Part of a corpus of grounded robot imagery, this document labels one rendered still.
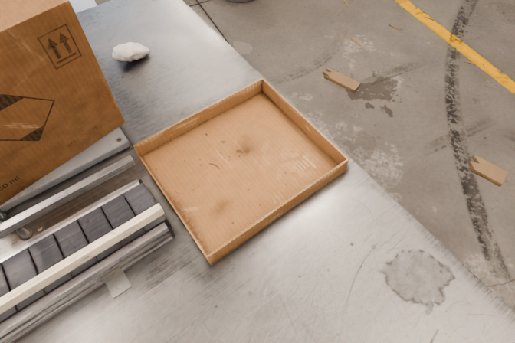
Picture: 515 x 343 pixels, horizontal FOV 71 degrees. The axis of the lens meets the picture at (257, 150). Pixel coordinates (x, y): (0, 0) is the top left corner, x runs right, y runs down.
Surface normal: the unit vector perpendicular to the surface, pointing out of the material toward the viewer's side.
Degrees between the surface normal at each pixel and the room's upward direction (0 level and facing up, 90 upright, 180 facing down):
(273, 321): 0
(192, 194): 0
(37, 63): 90
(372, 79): 0
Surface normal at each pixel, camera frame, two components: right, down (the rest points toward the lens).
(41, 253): 0.00, -0.57
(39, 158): 0.73, 0.57
